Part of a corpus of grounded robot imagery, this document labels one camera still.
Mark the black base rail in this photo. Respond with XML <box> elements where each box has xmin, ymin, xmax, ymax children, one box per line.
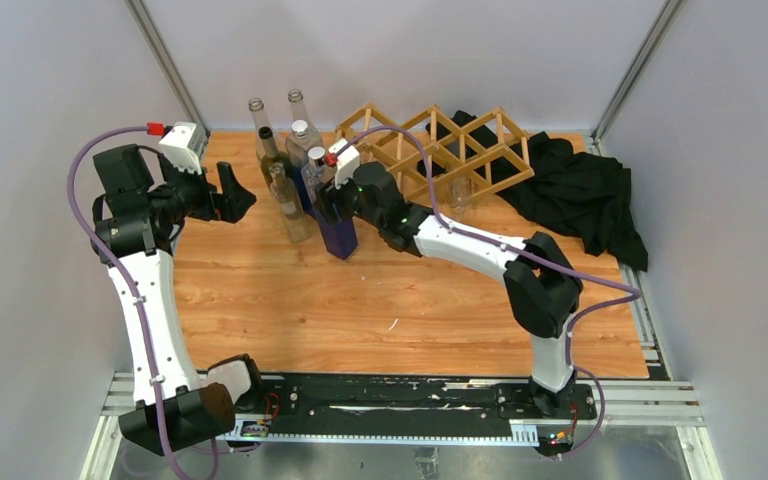
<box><xmin>222</xmin><ymin>374</ymin><xmax>599</xmax><ymax>446</ymax></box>

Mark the blue square glass bottle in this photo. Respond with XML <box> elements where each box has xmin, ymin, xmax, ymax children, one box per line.
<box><xmin>302</xmin><ymin>146</ymin><xmax>358</xmax><ymax>260</ymax></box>

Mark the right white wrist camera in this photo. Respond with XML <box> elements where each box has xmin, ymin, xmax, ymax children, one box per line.
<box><xmin>326</xmin><ymin>139</ymin><xmax>361</xmax><ymax>188</ymax></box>

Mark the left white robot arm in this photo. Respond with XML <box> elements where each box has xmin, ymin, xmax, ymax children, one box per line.
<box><xmin>93</xmin><ymin>144</ymin><xmax>267</xmax><ymax>455</ymax></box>

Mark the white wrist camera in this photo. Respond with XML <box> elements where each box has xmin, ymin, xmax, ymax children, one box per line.
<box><xmin>326</xmin><ymin>139</ymin><xmax>361</xmax><ymax>188</ymax></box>
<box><xmin>158</xmin><ymin>122</ymin><xmax>208</xmax><ymax>175</ymax></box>

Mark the black cloth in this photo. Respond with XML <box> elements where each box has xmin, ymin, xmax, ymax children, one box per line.
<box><xmin>426</xmin><ymin>109</ymin><xmax>650</xmax><ymax>273</ymax></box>

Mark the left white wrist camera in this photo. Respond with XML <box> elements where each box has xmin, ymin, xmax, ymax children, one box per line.
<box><xmin>158</xmin><ymin>122</ymin><xmax>208</xmax><ymax>175</ymax></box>

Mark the purple cable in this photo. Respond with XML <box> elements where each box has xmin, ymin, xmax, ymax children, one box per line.
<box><xmin>67</xmin><ymin>122</ymin><xmax>221</xmax><ymax>480</ymax></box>
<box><xmin>324</xmin><ymin>125</ymin><xmax>644</xmax><ymax>458</ymax></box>

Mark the clear wine bottle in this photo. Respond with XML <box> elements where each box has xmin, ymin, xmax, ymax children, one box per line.
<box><xmin>248</xmin><ymin>97</ymin><xmax>272</xmax><ymax>158</ymax></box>
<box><xmin>287</xmin><ymin>88</ymin><xmax>313</xmax><ymax>126</ymax></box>

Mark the wooden wine rack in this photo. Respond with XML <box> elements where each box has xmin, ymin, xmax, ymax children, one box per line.
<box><xmin>358</xmin><ymin>105</ymin><xmax>535</xmax><ymax>203</ymax></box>

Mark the dark green wine bottle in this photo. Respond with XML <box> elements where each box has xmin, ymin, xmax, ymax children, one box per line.
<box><xmin>258</xmin><ymin>126</ymin><xmax>293</xmax><ymax>192</ymax></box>

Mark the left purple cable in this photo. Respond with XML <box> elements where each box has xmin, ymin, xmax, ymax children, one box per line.
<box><xmin>67</xmin><ymin>122</ymin><xmax>221</xmax><ymax>480</ymax></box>

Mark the clear square glass bottle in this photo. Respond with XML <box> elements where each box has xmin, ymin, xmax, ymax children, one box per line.
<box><xmin>269</xmin><ymin>162</ymin><xmax>312</xmax><ymax>243</ymax></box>

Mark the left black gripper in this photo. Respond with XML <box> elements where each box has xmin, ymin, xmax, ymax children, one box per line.
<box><xmin>146</xmin><ymin>153</ymin><xmax>254</xmax><ymax>223</ymax></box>

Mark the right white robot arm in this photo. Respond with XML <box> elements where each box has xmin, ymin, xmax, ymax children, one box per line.
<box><xmin>308</xmin><ymin>163</ymin><xmax>583</xmax><ymax>418</ymax></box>

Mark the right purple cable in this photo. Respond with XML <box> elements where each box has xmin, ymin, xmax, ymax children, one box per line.
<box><xmin>324</xmin><ymin>125</ymin><xmax>644</xmax><ymax>458</ymax></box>

